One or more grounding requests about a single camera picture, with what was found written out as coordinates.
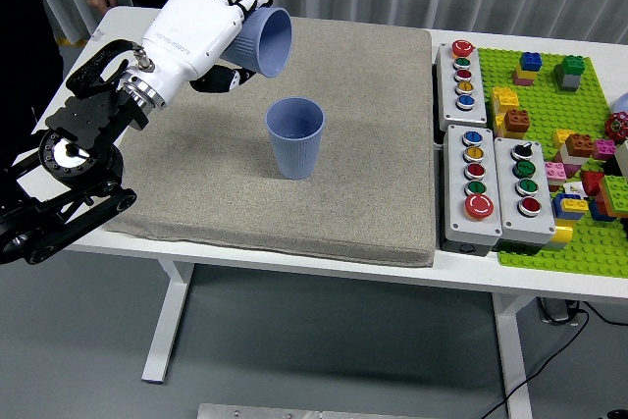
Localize brown toy brick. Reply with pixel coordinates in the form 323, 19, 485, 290
503, 108, 533, 133
564, 133, 596, 159

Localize red valve handwheel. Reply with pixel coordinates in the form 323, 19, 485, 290
603, 112, 628, 141

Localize grey four-button control box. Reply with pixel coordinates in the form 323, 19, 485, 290
493, 136, 558, 247

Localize green studded baseplate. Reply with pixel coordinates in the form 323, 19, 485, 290
476, 47, 628, 279

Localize grey five-button control box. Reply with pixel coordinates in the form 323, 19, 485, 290
435, 40, 490, 130
440, 124, 504, 257

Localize blue ribbed plastic cup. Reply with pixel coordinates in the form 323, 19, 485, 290
265, 97, 327, 181
223, 6, 294, 79

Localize blue toy brick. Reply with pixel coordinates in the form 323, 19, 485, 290
587, 197, 615, 223
519, 51, 545, 72
551, 191, 590, 220

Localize cream box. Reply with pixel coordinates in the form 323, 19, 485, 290
614, 140, 628, 180

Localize white table leg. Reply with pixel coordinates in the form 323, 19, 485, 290
140, 261, 198, 385
493, 293, 536, 419

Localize red toy brick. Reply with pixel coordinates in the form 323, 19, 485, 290
580, 170, 608, 198

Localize large green toy brick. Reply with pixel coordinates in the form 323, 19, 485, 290
598, 174, 628, 218

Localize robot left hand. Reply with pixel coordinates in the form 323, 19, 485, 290
138, 0, 274, 104

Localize grey-brown mat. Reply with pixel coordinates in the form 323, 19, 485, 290
104, 16, 437, 269

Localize grey power adapter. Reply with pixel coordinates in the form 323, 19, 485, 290
537, 296, 580, 326

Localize black floor cable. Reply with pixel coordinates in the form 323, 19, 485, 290
483, 308, 593, 419
583, 300, 628, 328

